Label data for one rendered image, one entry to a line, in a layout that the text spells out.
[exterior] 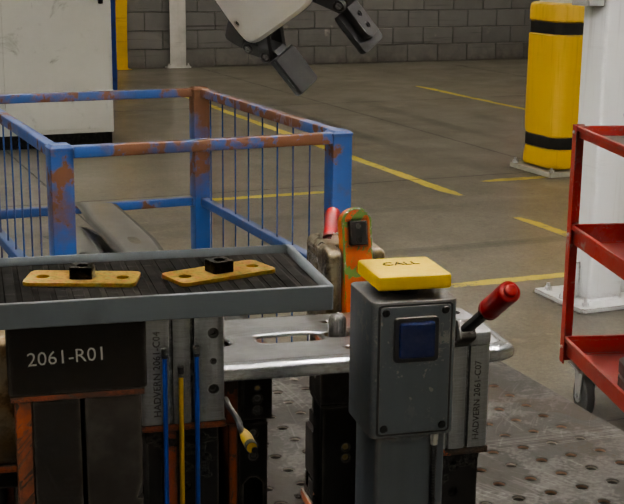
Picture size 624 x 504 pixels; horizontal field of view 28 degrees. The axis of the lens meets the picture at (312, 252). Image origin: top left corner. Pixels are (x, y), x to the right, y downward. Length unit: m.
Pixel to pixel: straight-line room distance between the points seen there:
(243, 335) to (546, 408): 0.80
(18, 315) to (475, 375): 0.48
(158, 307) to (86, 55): 8.44
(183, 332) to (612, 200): 4.22
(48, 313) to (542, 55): 7.57
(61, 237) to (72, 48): 6.24
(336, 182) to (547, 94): 5.10
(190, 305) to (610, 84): 4.32
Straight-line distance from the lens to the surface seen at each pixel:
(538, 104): 8.41
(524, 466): 1.82
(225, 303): 0.90
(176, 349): 1.10
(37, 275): 0.97
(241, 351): 1.30
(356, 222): 1.48
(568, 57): 8.25
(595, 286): 5.28
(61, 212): 3.08
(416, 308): 0.98
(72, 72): 9.30
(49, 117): 9.29
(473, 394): 1.20
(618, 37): 5.14
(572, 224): 3.94
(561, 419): 2.00
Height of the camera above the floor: 1.40
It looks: 13 degrees down
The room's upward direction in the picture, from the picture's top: 1 degrees clockwise
